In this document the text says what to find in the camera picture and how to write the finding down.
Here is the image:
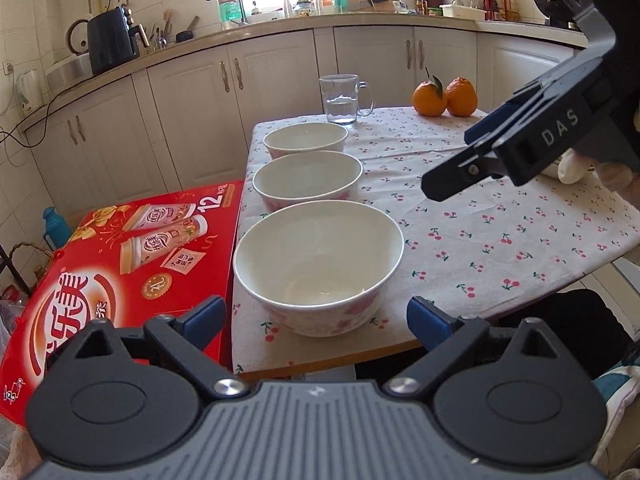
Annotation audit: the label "white electric kettle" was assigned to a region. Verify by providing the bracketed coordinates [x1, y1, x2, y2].
[15, 70, 43, 117]

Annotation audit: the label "black wok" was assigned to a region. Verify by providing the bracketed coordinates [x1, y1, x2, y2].
[534, 0, 579, 32]

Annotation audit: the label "white gloved right hand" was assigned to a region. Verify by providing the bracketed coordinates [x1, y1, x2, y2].
[556, 148, 640, 208]

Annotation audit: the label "cherry print tablecloth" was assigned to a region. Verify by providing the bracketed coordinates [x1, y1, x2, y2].
[231, 107, 639, 378]

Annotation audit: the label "black air fryer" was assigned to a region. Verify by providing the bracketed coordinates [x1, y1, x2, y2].
[65, 4, 150, 76]

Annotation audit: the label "white kitchen cabinets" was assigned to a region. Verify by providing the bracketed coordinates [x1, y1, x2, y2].
[22, 25, 582, 220]

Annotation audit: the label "green dish soap bottle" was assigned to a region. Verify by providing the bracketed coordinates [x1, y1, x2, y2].
[218, 0, 243, 24]

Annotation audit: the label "white floral bowl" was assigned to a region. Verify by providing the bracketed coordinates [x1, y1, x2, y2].
[253, 151, 363, 211]
[233, 200, 405, 338]

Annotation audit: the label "red drink carton box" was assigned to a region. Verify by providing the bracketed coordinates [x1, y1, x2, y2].
[1, 181, 243, 426]

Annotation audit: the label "black frying pan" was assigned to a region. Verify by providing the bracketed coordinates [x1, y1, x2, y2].
[175, 15, 200, 44]

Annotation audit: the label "orange with leaf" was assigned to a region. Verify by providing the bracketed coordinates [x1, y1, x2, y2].
[411, 70, 447, 118]

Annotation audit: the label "teal thermos jug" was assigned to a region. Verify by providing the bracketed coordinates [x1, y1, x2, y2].
[42, 206, 72, 250]

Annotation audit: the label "glass water mug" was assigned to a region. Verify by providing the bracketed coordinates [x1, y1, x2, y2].
[319, 74, 374, 126]

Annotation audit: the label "bumpy orange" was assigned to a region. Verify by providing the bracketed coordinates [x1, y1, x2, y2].
[445, 77, 478, 117]

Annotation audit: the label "wicker basket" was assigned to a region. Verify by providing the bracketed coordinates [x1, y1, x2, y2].
[1, 242, 53, 297]

